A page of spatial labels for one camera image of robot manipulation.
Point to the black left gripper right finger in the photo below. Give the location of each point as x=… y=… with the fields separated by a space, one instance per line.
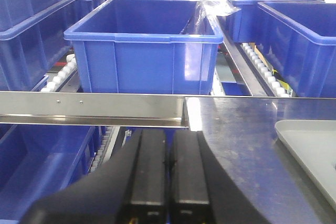
x=201 y=190

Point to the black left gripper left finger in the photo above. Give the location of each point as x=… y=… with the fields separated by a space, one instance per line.
x=129 y=188

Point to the blue bin lower shelf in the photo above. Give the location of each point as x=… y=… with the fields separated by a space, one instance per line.
x=38 y=160

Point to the grey metal tray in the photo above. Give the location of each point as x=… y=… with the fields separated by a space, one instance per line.
x=312 y=144

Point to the white roller track left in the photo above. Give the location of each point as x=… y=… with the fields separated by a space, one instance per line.
x=264 y=72

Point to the blue bin front left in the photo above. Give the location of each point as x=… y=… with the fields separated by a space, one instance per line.
x=146 y=46

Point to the blue bin front right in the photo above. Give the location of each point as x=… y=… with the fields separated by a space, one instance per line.
x=298 y=40

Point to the clear plastic bag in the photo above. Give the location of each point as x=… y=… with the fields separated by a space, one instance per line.
x=212 y=9

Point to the steel front shelf rail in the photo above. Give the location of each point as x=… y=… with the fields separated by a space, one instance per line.
x=143 y=110

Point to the steel shelf divider rail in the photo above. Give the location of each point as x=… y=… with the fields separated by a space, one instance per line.
x=243 y=70

